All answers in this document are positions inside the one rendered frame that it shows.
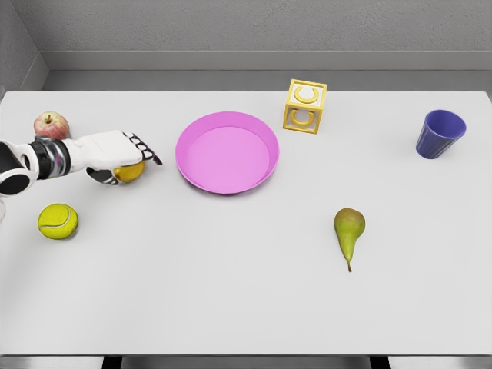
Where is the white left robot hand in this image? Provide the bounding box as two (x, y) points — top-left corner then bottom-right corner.
(79, 130), (164, 186)

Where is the yellow lemon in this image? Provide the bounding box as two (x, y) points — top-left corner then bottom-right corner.
(114, 161), (147, 185)

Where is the pink plate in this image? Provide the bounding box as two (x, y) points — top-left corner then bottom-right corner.
(175, 111), (281, 196)

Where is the red apple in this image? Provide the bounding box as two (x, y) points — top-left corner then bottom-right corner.
(33, 111), (71, 141)

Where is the yellow tennis ball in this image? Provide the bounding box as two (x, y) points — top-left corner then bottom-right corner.
(37, 203), (79, 241)

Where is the yellow letter block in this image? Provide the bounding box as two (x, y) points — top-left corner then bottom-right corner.
(282, 78), (328, 135)

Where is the green pear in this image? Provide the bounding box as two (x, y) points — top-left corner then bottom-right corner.
(333, 207), (367, 273)

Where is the purple cup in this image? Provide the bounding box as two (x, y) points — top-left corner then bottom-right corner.
(415, 109), (467, 160)

